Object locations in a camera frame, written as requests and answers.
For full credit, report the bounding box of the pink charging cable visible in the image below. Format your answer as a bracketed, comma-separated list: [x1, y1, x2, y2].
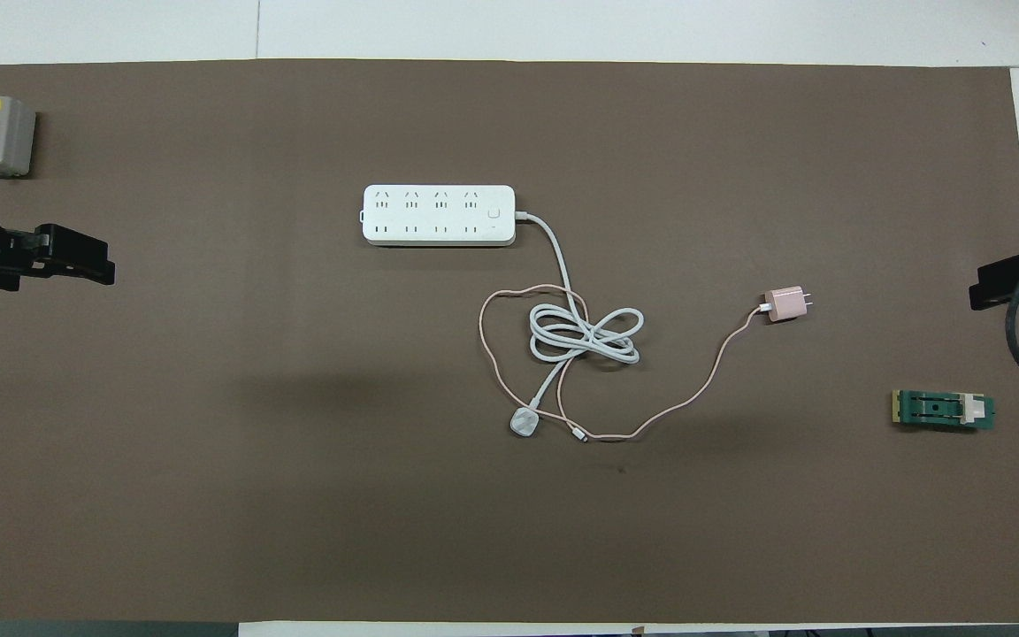
[478, 283, 771, 443]

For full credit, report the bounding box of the white power strip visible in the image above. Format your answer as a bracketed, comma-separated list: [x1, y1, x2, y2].
[361, 184, 517, 248]

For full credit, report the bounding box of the brown table mat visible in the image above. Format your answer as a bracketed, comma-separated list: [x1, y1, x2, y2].
[0, 58, 1019, 624]

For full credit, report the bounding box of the white power cord with plug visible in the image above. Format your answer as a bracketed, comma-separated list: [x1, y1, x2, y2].
[509, 211, 646, 439]

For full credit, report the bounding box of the green knife switch block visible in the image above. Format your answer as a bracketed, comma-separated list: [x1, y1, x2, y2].
[891, 389, 997, 434]

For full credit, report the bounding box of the grey on-off switch box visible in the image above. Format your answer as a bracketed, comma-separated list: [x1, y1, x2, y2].
[0, 95, 37, 179]

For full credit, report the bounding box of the pink charger adapter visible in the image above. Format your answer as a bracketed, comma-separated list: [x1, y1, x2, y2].
[763, 284, 816, 324]

